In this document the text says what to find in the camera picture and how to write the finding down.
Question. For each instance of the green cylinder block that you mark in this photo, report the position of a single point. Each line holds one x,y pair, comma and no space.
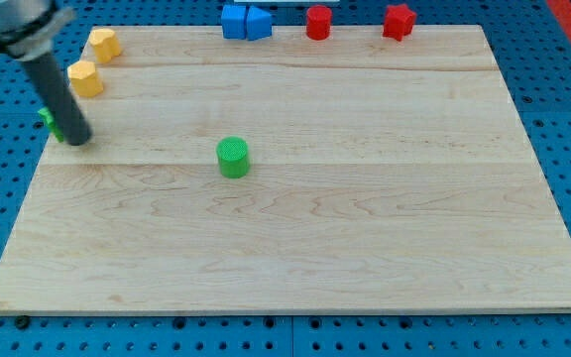
233,157

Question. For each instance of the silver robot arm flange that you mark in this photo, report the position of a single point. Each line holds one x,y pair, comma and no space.
28,27

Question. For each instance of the wooden board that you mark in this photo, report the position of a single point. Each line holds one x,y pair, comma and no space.
386,178

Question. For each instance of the blue triangle block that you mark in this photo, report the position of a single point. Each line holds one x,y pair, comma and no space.
258,24

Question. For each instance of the red cylinder block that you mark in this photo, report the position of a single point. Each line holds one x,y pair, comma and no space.
318,22

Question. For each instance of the blue cube block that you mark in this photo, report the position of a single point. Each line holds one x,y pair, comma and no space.
233,22

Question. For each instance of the red star block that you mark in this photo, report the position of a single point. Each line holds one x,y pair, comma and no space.
398,22

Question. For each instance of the yellow hexagon block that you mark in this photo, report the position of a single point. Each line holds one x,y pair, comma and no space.
84,78

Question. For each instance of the green star block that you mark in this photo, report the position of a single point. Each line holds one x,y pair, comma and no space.
50,122

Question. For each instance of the grey pusher rod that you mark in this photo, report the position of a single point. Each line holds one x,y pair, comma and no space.
45,74

